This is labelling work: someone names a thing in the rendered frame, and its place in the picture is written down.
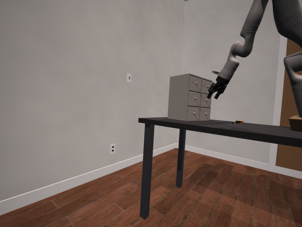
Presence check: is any beige drawer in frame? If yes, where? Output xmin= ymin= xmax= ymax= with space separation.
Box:
xmin=200 ymin=93 xmax=211 ymax=107
xmin=201 ymin=79 xmax=212 ymax=93
xmin=189 ymin=75 xmax=201 ymax=91
xmin=188 ymin=91 xmax=200 ymax=106
xmin=186 ymin=106 xmax=199 ymax=120
xmin=199 ymin=107 xmax=210 ymax=120

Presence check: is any white small chest of drawers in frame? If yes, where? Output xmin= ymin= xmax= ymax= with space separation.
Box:
xmin=167 ymin=73 xmax=213 ymax=121

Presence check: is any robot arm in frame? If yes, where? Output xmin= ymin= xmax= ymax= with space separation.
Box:
xmin=212 ymin=0 xmax=302 ymax=118

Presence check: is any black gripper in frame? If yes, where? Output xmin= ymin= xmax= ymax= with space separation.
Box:
xmin=207 ymin=76 xmax=229 ymax=99

